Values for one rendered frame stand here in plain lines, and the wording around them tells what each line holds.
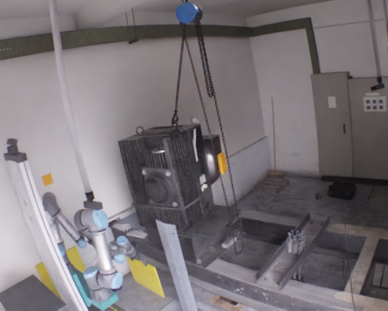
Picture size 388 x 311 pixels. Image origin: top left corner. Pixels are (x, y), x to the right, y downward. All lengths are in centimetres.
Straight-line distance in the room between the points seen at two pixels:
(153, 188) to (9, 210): 139
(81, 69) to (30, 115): 73
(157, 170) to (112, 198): 120
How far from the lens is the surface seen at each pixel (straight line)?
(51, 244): 190
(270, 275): 205
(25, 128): 274
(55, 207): 226
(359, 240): 252
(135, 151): 225
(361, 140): 457
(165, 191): 211
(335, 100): 453
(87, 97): 305
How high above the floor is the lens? 199
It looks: 13 degrees down
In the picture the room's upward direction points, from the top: 10 degrees counter-clockwise
